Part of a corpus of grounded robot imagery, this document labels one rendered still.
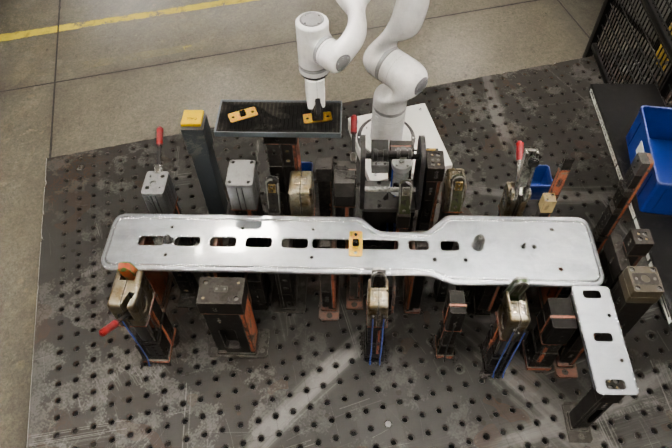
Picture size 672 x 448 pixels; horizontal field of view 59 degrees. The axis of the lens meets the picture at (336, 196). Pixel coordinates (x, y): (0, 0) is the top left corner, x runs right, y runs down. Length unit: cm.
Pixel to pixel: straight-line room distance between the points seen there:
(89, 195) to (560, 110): 186
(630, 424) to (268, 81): 266
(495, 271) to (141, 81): 273
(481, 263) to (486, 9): 286
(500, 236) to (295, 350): 69
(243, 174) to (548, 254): 88
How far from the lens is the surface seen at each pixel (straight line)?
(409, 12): 184
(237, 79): 372
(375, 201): 179
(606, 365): 162
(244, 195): 171
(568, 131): 251
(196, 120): 180
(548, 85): 268
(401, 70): 192
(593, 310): 168
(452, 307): 160
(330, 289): 177
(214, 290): 159
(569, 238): 178
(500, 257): 169
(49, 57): 427
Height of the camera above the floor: 239
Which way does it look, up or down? 52 degrees down
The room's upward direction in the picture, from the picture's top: 2 degrees counter-clockwise
